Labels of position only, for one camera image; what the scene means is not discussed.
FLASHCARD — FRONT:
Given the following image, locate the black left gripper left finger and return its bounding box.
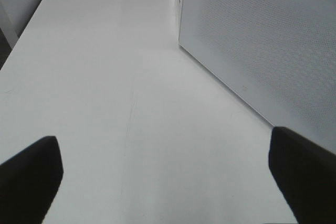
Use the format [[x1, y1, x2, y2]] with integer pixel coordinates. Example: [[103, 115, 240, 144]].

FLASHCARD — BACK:
[[1, 136, 64, 223]]

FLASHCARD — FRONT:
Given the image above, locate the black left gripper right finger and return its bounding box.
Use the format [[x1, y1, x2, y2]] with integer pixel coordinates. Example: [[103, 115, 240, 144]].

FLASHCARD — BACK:
[[268, 126, 335, 223]]

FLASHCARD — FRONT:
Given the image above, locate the white microwave door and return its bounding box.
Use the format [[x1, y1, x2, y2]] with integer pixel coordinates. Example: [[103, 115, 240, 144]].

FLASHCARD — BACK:
[[179, 0, 335, 152]]

